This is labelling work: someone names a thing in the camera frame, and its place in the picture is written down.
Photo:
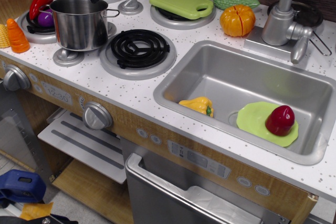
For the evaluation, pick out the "stainless steel pot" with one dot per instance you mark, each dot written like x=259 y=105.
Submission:
x=81 y=25

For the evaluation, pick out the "red toy chili pepper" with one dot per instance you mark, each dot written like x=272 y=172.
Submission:
x=35 y=6

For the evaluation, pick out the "purple toy eggplant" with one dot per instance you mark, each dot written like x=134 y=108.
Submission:
x=45 y=18

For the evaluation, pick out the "silver stovetop knob middle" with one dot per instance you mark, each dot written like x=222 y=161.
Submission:
x=130 y=7

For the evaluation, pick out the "silver stovetop knob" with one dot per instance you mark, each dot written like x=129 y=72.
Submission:
x=67 y=58
x=130 y=7

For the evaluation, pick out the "front left burner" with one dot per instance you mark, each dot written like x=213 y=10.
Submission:
x=37 y=38

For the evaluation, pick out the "silver stovetop knob front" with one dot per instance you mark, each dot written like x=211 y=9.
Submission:
x=67 y=58

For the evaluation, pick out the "orange toy carrot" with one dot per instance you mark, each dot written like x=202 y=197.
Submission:
x=17 y=39

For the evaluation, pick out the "back right burner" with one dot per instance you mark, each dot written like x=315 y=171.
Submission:
x=177 y=22

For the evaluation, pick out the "front right black burner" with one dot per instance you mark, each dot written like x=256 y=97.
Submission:
x=138 y=54

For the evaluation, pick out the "yellow toy corn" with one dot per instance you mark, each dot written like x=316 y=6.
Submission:
x=4 y=38

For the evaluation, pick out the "green plastic cutting board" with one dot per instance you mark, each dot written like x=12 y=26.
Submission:
x=190 y=9

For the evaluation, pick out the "silver oven knob left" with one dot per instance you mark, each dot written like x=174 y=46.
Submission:
x=15 y=79

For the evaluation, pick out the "silver oven knob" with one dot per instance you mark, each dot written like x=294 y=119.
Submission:
x=15 y=79
x=96 y=117

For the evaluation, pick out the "silver oven knob right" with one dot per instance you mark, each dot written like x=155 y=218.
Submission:
x=96 y=117

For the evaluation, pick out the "orange toy pumpkin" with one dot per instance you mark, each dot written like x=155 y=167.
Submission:
x=237 y=20

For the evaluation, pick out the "white oven rack shelf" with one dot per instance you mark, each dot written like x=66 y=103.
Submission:
x=100 y=150

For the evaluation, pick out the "open oven door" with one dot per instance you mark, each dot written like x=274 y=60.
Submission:
x=19 y=143

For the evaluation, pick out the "yellow toy bell pepper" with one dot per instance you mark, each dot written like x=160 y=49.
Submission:
x=202 y=105

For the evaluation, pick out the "silver toy faucet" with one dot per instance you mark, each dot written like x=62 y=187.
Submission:
x=255 y=42

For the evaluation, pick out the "silver sink basin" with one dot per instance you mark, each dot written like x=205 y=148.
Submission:
x=232 y=78

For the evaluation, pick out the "blue clamp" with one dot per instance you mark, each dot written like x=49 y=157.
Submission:
x=18 y=186

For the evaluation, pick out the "green plastic plate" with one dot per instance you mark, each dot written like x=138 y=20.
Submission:
x=251 y=118

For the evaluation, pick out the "silver dishwasher door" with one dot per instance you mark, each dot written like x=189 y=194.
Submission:
x=164 y=192

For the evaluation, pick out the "yellow cloth scrap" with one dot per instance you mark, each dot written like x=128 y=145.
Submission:
x=32 y=211

